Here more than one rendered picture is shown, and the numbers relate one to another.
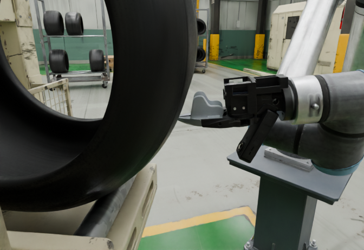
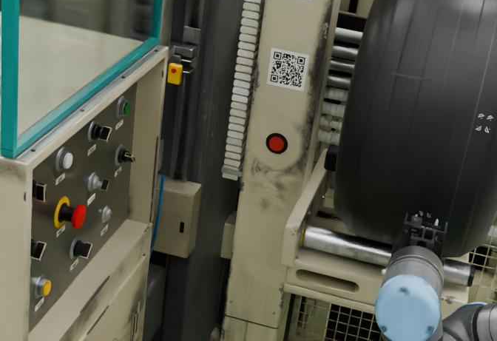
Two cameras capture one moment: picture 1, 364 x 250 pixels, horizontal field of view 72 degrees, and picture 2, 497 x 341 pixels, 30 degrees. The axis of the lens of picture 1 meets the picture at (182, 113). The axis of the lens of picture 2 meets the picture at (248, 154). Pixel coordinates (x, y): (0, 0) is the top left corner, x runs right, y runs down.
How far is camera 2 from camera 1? 166 cm
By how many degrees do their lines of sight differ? 88
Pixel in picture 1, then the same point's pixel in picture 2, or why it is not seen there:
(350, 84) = (391, 271)
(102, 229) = (325, 240)
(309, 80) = (407, 252)
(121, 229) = (345, 268)
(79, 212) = not seen: hidden behind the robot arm
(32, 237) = (304, 203)
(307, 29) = not seen: outside the picture
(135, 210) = (370, 277)
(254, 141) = not seen: hidden behind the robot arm
